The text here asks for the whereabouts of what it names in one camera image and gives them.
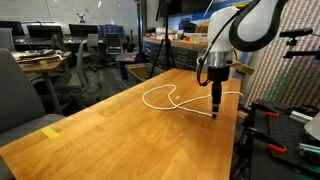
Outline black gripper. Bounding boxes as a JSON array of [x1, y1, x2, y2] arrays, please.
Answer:
[[207, 66, 231, 118]]

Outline white rope with black end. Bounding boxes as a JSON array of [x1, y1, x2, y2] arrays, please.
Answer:
[[142, 83, 245, 120]]

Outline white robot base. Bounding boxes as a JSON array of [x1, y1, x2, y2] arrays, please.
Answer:
[[303, 111, 320, 141]]

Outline grey drawer workbench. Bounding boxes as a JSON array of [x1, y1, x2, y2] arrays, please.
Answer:
[[142, 36, 209, 73]]

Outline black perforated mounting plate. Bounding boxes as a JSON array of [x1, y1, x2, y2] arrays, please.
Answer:
[[249, 98, 320, 176]]

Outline cardboard box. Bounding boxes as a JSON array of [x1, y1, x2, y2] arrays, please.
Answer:
[[194, 23, 210, 34]]

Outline multicolour patterned panel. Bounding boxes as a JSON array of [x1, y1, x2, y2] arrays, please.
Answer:
[[248, 0, 320, 109]]

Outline silver aluminium extrusion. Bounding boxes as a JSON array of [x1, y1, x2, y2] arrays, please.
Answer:
[[289, 110, 315, 125]]

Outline grey bin with cardboard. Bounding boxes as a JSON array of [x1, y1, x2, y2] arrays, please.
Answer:
[[124, 62, 166, 86]]

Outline black tripod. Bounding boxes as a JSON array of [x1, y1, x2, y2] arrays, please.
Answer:
[[148, 0, 177, 79]]

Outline green extrusion piece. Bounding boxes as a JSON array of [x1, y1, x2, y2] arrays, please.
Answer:
[[298, 142, 320, 158]]

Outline yellow spirit level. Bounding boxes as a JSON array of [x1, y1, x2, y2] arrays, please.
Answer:
[[233, 1, 251, 8]]

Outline black office chair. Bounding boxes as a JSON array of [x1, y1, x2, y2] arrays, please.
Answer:
[[105, 33, 124, 56]]

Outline grey mesh office chair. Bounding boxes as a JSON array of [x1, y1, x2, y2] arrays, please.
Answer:
[[74, 39, 101, 101]]

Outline yellow tape strip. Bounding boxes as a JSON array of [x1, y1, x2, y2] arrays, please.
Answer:
[[40, 125, 61, 139]]

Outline dark office chair with jacket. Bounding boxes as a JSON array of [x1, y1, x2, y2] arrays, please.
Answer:
[[50, 33, 67, 52]]

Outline cluttered wooden desk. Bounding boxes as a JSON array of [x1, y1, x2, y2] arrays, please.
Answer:
[[11, 49, 73, 116]]

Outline grey padded office chair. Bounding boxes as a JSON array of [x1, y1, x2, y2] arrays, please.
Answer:
[[0, 48, 66, 180]]

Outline black camera cable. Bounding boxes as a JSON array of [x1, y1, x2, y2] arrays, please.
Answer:
[[195, 0, 261, 88]]

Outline orange-handled black clamp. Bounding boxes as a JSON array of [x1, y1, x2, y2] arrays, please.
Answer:
[[251, 101, 280, 119], [246, 126, 288, 155]]

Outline black camera on stand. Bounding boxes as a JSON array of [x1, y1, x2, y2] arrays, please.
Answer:
[[279, 27, 320, 61]]

